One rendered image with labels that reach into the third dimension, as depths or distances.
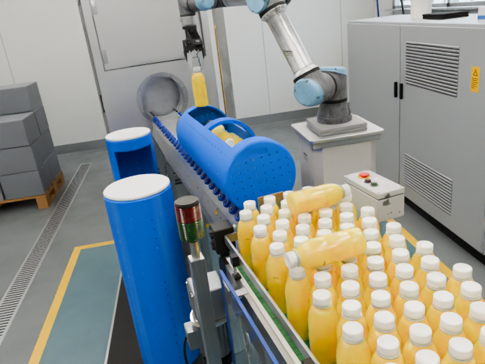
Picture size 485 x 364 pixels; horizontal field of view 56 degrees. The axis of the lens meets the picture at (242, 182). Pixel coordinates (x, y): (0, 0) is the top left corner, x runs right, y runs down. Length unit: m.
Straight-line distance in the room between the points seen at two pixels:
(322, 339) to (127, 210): 1.07
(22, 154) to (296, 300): 4.14
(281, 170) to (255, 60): 5.13
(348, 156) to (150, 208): 0.85
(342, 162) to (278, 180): 0.36
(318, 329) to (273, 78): 5.98
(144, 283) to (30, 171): 3.18
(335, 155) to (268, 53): 4.95
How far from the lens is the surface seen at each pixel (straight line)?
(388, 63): 3.93
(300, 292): 1.11
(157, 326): 2.14
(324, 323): 1.03
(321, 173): 1.95
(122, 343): 2.56
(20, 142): 4.94
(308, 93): 1.84
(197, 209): 1.12
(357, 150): 1.97
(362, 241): 1.11
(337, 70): 1.94
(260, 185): 1.69
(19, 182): 5.08
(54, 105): 6.91
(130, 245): 1.94
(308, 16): 6.92
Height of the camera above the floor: 1.68
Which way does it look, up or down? 21 degrees down
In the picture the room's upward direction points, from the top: 7 degrees counter-clockwise
